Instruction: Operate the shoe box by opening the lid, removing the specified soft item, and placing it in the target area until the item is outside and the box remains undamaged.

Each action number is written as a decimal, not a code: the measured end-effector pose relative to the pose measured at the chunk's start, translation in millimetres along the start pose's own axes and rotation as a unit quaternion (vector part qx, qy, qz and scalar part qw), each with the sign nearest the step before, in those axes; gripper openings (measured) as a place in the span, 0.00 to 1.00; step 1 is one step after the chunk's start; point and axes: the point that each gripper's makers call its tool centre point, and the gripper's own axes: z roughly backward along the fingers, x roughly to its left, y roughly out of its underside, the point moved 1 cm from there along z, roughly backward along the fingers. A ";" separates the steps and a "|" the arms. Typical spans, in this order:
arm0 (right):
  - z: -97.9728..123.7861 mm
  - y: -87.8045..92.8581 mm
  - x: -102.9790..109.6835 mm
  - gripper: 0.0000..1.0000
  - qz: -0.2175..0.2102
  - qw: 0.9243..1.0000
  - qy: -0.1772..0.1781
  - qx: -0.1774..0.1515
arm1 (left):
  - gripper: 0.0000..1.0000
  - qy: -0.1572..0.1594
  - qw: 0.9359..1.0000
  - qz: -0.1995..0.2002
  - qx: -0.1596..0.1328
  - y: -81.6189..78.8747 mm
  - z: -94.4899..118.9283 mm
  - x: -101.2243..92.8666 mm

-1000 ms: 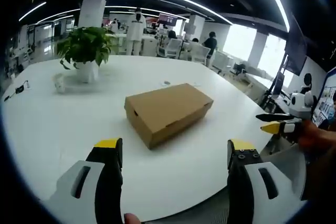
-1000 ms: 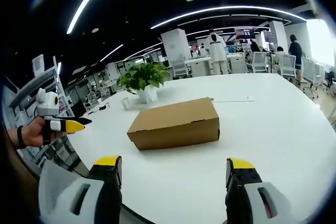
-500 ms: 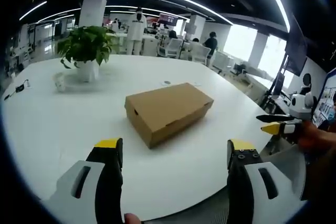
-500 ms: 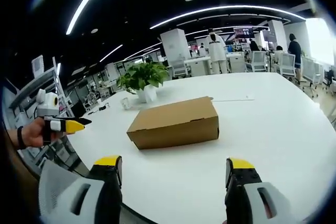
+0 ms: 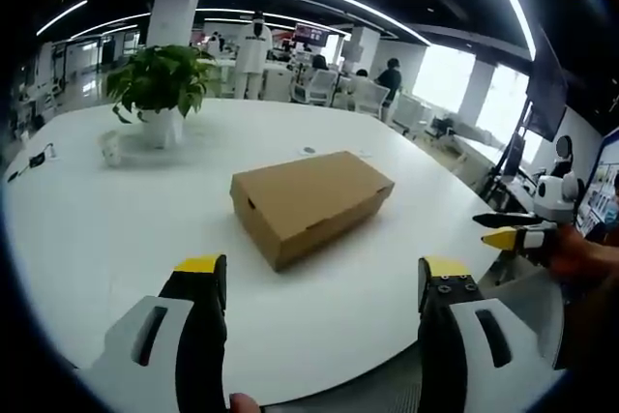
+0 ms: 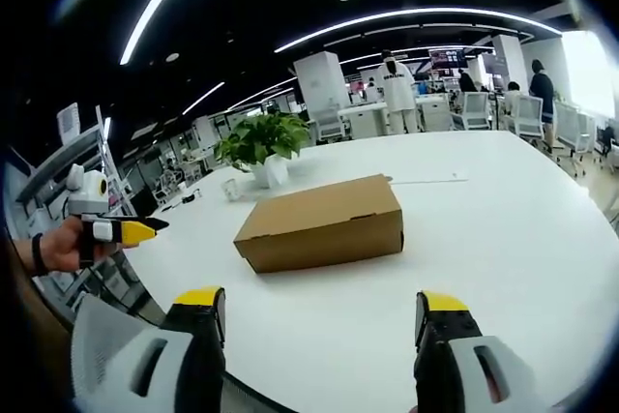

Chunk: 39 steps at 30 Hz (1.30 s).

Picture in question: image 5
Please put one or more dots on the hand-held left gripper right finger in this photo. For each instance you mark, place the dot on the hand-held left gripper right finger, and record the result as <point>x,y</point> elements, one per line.
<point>483,335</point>

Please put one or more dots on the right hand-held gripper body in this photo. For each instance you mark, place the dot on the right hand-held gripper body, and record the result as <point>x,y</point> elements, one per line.
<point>553,195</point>

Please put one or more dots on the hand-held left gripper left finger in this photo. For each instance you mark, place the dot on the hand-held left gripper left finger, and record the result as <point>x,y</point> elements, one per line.
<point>145,331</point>

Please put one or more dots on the brown cardboard shoe box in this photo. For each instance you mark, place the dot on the brown cardboard shoe box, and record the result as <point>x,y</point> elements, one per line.
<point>309,200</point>

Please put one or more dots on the person's left hand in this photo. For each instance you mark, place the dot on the person's left hand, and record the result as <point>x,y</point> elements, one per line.
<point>244,404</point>

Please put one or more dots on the blue framed display screen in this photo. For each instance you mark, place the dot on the blue framed display screen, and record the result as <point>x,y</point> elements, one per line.
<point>597,181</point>

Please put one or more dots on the grey office chair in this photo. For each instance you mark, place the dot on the grey office chair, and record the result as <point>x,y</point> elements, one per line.
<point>527,306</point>

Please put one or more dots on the white plant pot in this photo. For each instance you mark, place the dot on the white plant pot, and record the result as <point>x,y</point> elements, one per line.
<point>159,128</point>

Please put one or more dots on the small black device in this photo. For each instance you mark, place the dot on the small black device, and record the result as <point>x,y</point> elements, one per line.
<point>36,159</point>

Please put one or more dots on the small white adapter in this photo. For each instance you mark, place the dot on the small white adapter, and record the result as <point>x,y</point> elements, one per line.
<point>50,149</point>

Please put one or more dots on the small round grey disc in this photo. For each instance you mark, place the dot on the small round grey disc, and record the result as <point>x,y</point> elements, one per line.
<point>307,149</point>

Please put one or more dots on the green potted plant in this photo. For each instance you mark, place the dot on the green potted plant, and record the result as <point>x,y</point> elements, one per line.
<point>162,77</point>

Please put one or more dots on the red display screen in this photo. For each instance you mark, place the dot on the red display screen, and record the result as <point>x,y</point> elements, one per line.
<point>310,35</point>

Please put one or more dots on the white square column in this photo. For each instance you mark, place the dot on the white square column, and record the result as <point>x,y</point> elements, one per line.
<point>171,21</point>

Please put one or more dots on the large black wall monitor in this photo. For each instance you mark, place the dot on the large black wall monitor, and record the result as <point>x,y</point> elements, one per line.
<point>546,94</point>

